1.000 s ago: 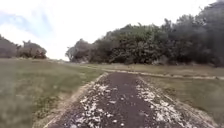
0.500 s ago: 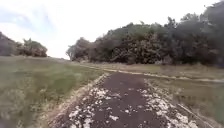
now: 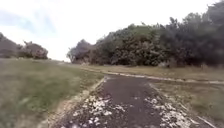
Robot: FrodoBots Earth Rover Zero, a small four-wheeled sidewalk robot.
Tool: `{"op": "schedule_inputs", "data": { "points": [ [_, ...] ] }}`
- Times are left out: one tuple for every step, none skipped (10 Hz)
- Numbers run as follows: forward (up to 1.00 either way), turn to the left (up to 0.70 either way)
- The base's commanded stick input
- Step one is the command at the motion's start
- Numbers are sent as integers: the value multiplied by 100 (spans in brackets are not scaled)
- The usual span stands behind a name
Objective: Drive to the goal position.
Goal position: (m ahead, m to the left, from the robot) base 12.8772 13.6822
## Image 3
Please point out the dark asphalt path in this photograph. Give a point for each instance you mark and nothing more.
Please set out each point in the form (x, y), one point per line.
(128, 96)

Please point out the row of dark bushy trees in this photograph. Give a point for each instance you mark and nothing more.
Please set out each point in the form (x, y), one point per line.
(160, 45)

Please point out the dry grass strip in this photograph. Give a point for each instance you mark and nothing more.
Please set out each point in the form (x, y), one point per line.
(173, 72)

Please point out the grass field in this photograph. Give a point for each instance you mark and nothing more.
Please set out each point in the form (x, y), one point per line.
(36, 86)

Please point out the clump of bushes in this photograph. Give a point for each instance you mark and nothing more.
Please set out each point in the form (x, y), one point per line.
(26, 50)

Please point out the dry grass verge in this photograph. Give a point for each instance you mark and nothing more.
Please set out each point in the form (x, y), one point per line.
(200, 98)

